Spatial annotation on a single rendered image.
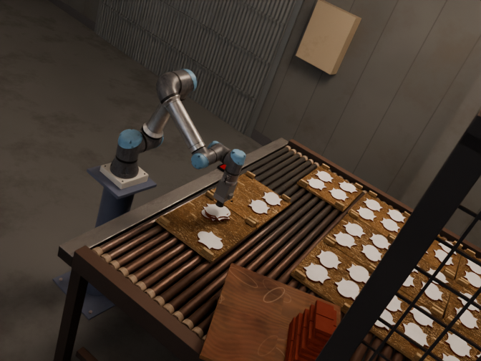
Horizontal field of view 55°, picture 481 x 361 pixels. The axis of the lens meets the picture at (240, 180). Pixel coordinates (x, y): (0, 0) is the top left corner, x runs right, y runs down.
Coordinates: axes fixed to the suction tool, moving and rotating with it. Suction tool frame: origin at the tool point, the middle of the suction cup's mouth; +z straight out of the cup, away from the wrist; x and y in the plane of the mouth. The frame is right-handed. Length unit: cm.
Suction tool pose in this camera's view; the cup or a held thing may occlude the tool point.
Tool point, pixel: (219, 204)
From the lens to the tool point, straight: 233.9
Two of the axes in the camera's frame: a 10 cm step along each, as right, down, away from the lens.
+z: -3.2, 8.1, 4.9
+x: -8.1, -5.1, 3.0
